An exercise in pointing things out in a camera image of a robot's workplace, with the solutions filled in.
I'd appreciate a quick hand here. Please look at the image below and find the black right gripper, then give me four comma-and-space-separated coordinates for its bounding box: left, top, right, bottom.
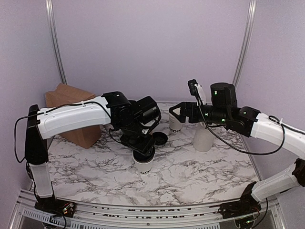
170, 102, 230, 125

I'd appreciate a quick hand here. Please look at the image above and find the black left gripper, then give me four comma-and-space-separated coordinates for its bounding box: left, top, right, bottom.
119, 120, 156, 156

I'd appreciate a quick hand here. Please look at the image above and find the white paper coffee cup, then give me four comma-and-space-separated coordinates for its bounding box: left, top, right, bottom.
133, 158, 154, 175

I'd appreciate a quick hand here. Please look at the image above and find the black plastic cup lid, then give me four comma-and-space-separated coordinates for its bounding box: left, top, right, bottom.
133, 147, 155, 163

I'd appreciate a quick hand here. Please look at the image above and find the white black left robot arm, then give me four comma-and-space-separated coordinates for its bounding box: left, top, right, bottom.
24, 92, 161, 212

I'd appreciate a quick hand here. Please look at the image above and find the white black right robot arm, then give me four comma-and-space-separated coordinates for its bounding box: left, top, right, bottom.
169, 80, 305, 214

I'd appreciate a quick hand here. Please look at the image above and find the brown paper takeout bag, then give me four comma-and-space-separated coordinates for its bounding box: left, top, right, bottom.
45, 83, 101, 149

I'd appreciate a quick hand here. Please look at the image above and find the white utensil holder cup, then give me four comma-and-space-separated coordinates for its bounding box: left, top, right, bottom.
193, 125, 214, 152

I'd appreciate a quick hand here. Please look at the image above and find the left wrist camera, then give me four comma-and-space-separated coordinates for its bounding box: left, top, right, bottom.
142, 119, 158, 135

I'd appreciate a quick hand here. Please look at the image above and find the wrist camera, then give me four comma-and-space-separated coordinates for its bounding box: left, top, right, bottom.
142, 119, 158, 135
188, 79, 206, 105

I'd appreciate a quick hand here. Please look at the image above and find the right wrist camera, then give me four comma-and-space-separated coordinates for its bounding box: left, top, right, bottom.
188, 79, 206, 105

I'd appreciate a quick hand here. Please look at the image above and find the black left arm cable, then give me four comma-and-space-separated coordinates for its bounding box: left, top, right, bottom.
14, 101, 112, 164

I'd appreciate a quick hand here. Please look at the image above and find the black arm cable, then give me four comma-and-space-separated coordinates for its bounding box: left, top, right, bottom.
14, 101, 112, 164
194, 85, 286, 156

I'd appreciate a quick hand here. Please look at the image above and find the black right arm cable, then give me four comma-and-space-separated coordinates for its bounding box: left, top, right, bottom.
194, 85, 286, 156

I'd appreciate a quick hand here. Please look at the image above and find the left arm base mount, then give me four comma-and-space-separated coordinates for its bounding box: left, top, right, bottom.
34, 191, 76, 218

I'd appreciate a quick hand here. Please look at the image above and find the right aluminium corner post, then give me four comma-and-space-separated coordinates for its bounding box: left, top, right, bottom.
233, 0, 257, 89

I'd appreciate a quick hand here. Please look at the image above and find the aluminium corner post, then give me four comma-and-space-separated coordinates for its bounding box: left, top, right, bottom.
233, 0, 257, 89
45, 0, 67, 84

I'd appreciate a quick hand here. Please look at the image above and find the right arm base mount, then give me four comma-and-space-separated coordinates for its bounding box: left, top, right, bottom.
218, 182, 262, 219

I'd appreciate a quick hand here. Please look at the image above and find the left aluminium corner post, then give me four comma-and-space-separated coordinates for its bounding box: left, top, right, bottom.
45, 0, 67, 84

